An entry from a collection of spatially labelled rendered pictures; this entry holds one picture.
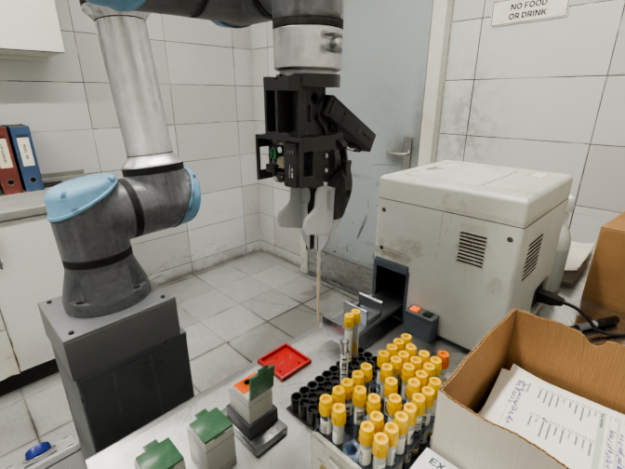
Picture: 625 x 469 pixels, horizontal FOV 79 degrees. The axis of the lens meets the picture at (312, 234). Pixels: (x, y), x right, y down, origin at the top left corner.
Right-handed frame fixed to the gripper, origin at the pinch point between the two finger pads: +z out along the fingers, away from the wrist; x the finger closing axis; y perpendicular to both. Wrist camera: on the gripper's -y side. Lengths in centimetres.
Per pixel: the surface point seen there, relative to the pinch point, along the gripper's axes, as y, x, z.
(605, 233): -64, 28, 10
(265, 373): 10.0, -0.4, 15.8
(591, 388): -20.2, 32.0, 19.6
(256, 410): 11.2, -1.3, 21.7
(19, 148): -11, -195, 6
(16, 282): 9, -166, 60
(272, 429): 9.5, 0.0, 25.4
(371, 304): -21.2, -3.9, 21.1
